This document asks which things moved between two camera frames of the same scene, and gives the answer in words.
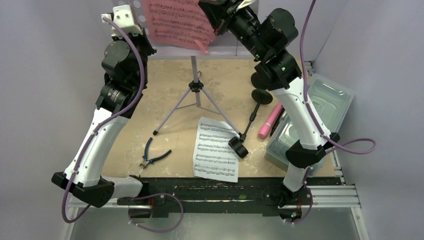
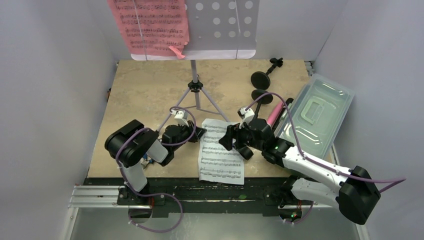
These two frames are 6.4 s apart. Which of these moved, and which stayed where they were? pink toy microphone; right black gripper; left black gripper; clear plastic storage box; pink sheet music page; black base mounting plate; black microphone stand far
Moved: right black gripper; pink sheet music page; left black gripper
Stayed: black microphone stand far; clear plastic storage box; black base mounting plate; pink toy microphone
